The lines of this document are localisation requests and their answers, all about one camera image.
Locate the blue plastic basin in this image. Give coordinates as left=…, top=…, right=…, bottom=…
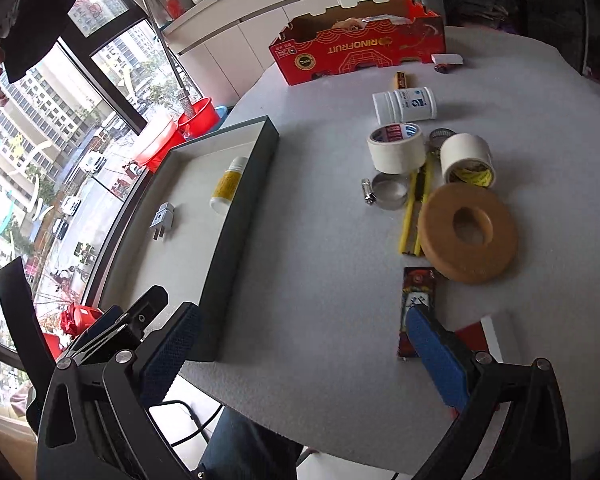
left=215, top=105, right=228, bottom=122

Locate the red plastic stool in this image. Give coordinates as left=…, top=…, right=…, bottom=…
left=40, top=304, right=102, bottom=360

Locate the white tape roll blue-red core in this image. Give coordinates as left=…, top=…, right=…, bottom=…
left=367, top=122, right=426, bottom=174

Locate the black cable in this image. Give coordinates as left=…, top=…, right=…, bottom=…
left=157, top=398, right=224, bottom=449

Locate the dark red patterned packet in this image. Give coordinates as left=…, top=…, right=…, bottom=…
left=396, top=266, right=437, bottom=360

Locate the grey rectangular block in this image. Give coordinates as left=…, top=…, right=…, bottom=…
left=480, top=311, right=524, bottom=364

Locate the blue label white pill bottle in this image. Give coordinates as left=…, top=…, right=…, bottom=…
left=372, top=87, right=438, bottom=126

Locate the white power plug adapter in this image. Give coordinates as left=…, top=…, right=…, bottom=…
left=149, top=203, right=174, bottom=240

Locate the small yellow utility knife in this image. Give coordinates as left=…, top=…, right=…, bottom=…
left=392, top=72, right=408, bottom=90

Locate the red cardboard fruit box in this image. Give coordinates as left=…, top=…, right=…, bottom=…
left=268, top=0, right=446, bottom=86

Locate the tan wooden ring disc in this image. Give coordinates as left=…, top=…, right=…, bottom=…
left=418, top=183, right=518, bottom=285

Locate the small dark red object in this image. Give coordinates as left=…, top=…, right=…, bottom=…
left=434, top=64, right=453, bottom=74

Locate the person leg in jeans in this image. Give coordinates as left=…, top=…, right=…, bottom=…
left=193, top=406, right=303, bottom=480

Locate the white tape roll yellow core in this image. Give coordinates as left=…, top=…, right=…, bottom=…
left=440, top=133, right=496, bottom=188

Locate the yellow label white pill bottle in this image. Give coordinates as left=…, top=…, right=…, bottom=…
left=209, top=156, right=248, bottom=216

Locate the small white eraser block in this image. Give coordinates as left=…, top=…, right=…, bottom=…
left=431, top=53, right=464, bottom=66

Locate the dark green tray box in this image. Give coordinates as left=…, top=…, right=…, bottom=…
left=97, top=116, right=279, bottom=362

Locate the red plastic bucket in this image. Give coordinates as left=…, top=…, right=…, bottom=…
left=178, top=96, right=221, bottom=140

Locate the red rectangular case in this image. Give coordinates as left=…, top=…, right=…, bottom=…
left=455, top=321, right=490, bottom=352

